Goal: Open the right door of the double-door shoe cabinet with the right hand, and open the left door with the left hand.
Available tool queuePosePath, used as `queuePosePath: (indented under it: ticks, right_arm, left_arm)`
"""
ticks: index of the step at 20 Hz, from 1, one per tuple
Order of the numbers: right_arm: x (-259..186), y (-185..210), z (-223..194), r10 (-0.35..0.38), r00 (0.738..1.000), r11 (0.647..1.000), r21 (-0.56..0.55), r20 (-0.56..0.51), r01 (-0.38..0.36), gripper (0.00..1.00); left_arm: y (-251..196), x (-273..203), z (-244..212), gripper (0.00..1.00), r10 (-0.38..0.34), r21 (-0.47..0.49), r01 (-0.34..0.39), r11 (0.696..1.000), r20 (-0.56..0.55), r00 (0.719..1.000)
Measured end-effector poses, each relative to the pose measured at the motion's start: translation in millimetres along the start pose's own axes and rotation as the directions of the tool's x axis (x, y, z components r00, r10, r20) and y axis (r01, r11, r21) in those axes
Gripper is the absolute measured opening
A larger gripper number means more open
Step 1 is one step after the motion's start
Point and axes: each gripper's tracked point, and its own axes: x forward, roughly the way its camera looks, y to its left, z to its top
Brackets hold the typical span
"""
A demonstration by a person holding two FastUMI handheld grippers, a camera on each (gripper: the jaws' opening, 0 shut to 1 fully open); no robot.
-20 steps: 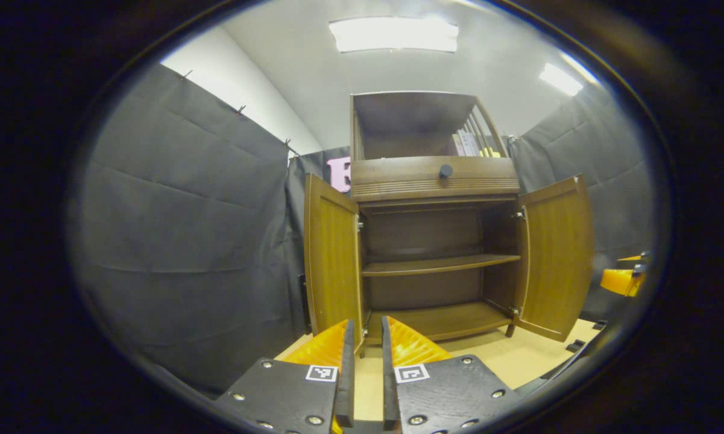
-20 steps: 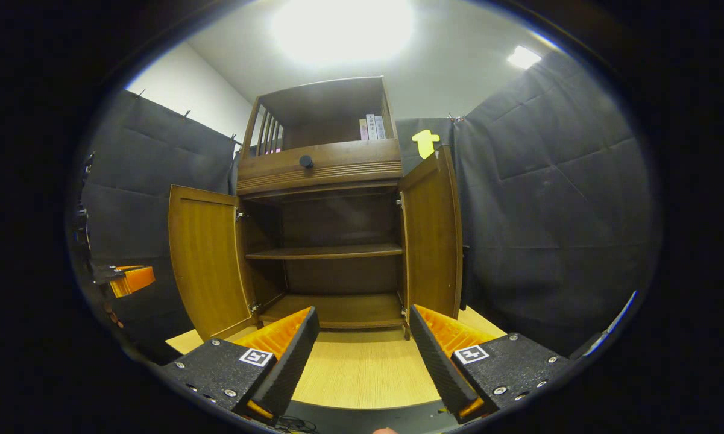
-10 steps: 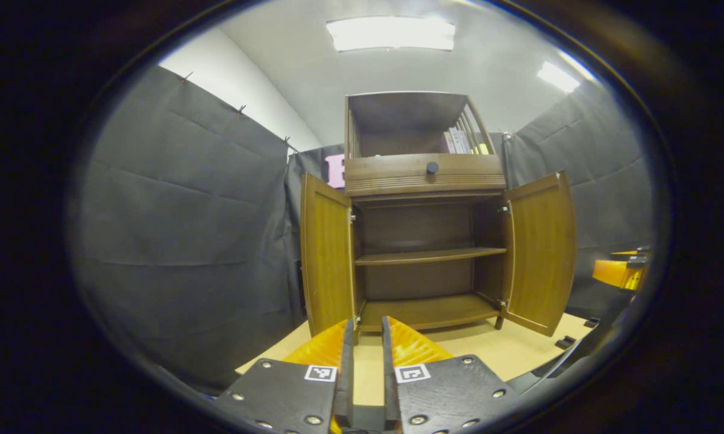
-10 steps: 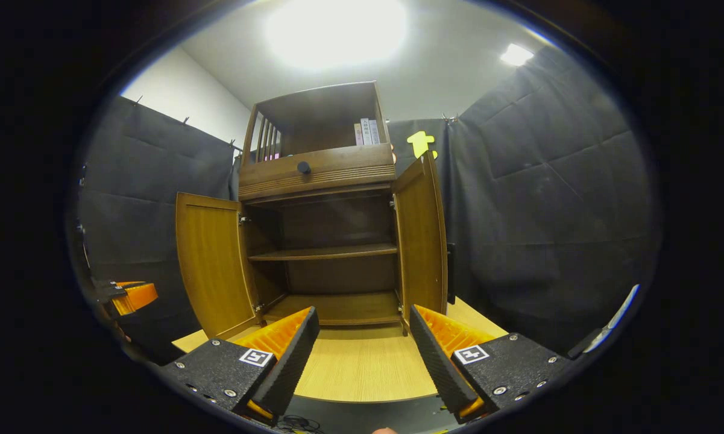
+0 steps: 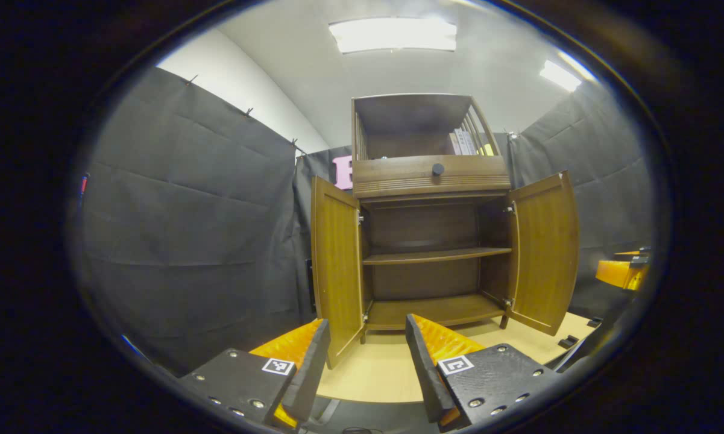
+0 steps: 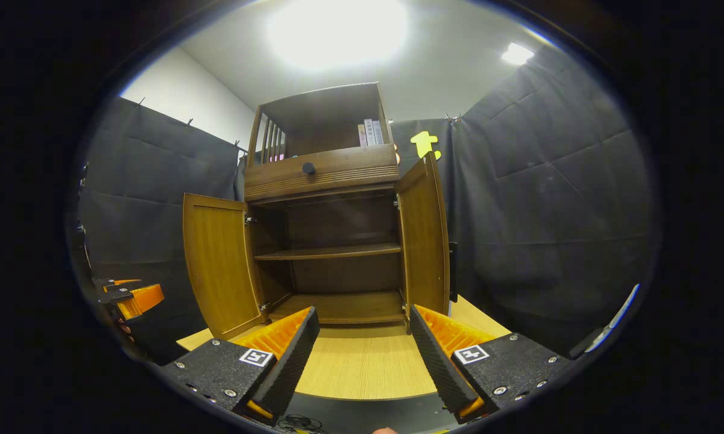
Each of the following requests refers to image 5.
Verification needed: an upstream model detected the large ceiling light panel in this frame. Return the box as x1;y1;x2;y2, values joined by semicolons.
329;17;458;54

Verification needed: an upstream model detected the wooden cabinet drawer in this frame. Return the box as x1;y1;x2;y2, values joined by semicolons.
353;155;511;200

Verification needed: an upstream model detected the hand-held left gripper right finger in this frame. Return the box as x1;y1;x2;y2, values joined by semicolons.
406;313;560;432

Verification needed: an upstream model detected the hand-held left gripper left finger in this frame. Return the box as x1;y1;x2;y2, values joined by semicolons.
178;318;331;430

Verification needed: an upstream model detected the wooden double-door shoe cabinet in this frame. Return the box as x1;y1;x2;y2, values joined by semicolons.
306;93;581;370

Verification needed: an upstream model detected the wooden shoe cabinet door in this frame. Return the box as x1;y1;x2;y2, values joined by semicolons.
306;175;365;370
506;171;581;336

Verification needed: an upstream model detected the small ceiling light panel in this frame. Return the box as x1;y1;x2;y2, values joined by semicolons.
540;51;596;92

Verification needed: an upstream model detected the wooden inner shelf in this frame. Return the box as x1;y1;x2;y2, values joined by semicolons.
363;247;512;266

